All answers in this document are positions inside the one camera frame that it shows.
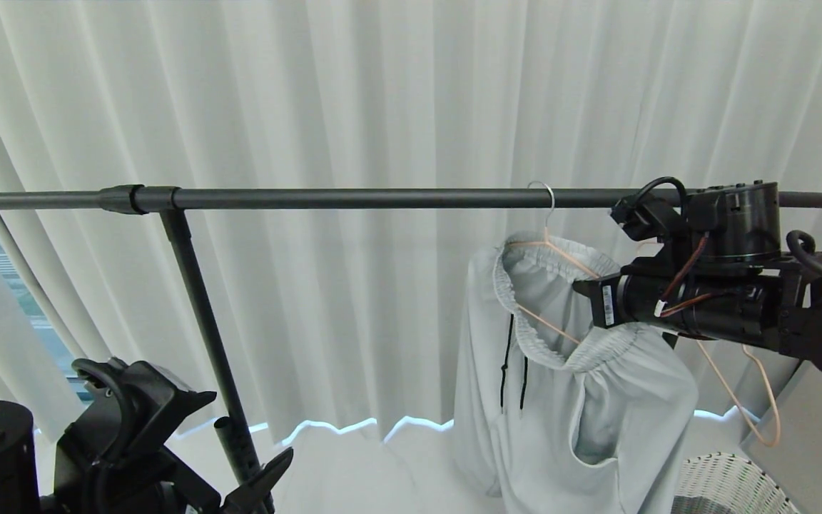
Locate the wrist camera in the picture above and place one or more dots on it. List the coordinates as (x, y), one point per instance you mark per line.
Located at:
(650, 221)
(154, 400)

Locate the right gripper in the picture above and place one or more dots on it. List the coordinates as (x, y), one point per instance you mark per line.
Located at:
(703, 307)

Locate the white laundry basket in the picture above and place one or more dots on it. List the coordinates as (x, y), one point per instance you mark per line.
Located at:
(732, 485)

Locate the pink clothes hanger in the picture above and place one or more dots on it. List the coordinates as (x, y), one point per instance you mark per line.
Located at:
(546, 239)
(775, 421)

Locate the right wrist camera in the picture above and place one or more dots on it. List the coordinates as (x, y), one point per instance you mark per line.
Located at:
(650, 221)

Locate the pale grey shorts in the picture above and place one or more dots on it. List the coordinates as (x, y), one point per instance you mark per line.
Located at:
(561, 428)

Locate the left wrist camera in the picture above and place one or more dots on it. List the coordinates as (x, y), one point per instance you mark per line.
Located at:
(154, 400)

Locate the black clothes rack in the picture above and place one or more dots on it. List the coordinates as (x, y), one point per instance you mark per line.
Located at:
(382, 198)

